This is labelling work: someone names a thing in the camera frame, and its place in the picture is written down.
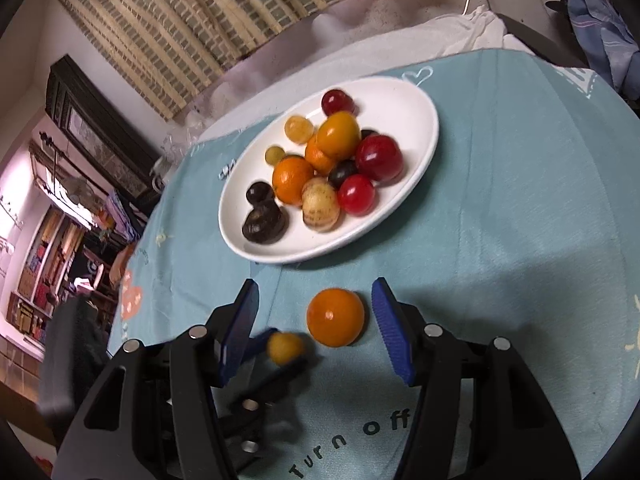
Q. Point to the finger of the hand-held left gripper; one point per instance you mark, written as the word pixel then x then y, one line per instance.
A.
pixel 280 374
pixel 261 341

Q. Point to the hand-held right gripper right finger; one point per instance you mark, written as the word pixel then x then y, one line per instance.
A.
pixel 392 332

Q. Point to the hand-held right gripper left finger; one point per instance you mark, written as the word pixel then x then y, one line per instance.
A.
pixel 240 330

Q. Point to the small yellow fruit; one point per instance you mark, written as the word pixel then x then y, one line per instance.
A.
pixel 285 347

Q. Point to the orange tomato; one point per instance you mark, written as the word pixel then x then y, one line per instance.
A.
pixel 335 316

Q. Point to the small red plum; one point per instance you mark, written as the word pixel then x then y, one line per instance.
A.
pixel 356 194

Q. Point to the pale speckled fruit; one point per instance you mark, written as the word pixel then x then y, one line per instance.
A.
pixel 320 204

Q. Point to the orange tangerine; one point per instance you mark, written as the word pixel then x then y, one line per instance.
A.
pixel 315 157
pixel 292 179

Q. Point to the dark purple plum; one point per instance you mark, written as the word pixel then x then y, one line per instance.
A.
pixel 342 173
pixel 368 134
pixel 260 192

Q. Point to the large red plum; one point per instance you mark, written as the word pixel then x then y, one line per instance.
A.
pixel 379 158

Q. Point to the small yellow-green fruit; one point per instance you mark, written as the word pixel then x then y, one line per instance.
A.
pixel 274 154

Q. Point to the orange-yellow round fruit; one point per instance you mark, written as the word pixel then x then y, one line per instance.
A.
pixel 338 135

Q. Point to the yellow brown-spotted fruit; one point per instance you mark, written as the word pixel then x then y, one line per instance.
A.
pixel 299 128

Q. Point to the white oval plate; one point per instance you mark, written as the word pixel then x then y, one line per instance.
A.
pixel 400 110

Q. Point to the wooden bookshelf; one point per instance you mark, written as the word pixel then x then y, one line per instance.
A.
pixel 45 260

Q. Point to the dark wrinkled fruit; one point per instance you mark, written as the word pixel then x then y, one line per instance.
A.
pixel 265 225

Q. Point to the light blue printed blanket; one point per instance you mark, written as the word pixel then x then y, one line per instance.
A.
pixel 500 210

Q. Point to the white plastic object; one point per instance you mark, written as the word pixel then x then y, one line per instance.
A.
pixel 160 175

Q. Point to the dark framed picture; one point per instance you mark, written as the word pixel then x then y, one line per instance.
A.
pixel 65 95

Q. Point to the white sheet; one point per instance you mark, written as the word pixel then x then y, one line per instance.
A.
pixel 350 55

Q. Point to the beige checked curtain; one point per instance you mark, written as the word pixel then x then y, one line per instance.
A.
pixel 200 25

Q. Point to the blue clothes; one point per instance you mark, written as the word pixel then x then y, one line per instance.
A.
pixel 600 45

